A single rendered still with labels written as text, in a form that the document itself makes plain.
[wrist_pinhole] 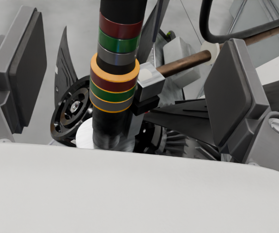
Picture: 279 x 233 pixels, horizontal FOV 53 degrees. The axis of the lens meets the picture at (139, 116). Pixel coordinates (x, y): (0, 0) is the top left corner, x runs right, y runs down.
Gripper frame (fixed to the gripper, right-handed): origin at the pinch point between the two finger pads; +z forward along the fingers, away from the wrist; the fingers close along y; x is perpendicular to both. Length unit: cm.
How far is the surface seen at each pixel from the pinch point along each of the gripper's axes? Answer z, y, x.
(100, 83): 8.1, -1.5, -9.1
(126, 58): 8.5, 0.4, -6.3
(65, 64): 39, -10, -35
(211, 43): 17.8, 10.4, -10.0
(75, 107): 18.9, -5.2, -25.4
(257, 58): 98, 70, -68
